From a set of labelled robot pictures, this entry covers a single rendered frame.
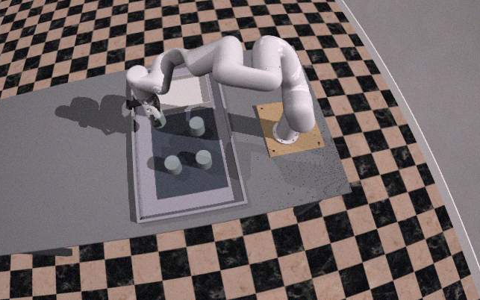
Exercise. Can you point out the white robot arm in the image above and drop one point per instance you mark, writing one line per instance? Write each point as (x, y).
(225, 55)

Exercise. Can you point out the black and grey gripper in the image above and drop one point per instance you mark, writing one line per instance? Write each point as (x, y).
(152, 111)

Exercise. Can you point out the clear glass jar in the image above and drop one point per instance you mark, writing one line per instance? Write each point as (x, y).
(173, 165)
(162, 119)
(204, 160)
(197, 126)

